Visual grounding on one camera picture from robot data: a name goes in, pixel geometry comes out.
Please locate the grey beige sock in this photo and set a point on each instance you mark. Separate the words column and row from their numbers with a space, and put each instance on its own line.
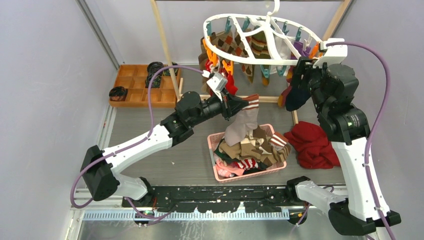
column 245, row 120

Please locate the wooden clothes rack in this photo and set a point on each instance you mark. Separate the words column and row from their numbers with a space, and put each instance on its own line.
column 246, row 26

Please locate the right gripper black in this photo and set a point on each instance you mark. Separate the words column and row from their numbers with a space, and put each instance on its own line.
column 305, row 65

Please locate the green striped hanging sock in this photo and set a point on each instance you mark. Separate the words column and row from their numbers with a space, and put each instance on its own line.
column 259, row 48

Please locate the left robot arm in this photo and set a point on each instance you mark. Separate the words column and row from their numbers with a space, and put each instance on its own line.
column 102, row 168

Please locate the orange wooden compartment tray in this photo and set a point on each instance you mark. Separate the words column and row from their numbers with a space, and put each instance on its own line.
column 133, row 78

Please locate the white hanging sock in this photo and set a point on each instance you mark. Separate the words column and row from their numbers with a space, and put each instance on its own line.
column 285, row 53

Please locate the rolled dark sock centre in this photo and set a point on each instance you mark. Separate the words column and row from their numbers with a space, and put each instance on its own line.
column 155, row 81

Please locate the rolled dark sock left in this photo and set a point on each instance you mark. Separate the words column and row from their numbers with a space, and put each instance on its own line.
column 118, row 94

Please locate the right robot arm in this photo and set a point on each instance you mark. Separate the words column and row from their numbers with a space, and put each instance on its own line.
column 364, row 209

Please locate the pink plastic basket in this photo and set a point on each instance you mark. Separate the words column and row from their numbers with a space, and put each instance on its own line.
column 225, row 172

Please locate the rolled dark green sock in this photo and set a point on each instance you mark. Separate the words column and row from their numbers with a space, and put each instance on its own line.
column 167, row 72

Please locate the brown striped sock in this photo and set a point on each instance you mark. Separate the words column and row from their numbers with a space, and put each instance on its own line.
column 280, row 154

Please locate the red hanging sock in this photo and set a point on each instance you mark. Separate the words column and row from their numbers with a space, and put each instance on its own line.
column 230, row 85
column 209, row 66

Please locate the white plastic clip hanger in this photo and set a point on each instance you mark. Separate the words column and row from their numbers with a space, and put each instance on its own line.
column 221, row 25

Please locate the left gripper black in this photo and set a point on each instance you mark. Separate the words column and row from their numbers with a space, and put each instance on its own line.
column 230, row 107

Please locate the argyle sock in basket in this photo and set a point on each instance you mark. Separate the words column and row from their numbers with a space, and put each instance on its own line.
column 255, row 145

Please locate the maroon purple orange striped sock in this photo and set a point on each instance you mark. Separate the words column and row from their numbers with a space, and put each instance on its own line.
column 304, row 50

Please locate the red cloth on table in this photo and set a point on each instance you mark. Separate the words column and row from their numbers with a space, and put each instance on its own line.
column 314, row 150

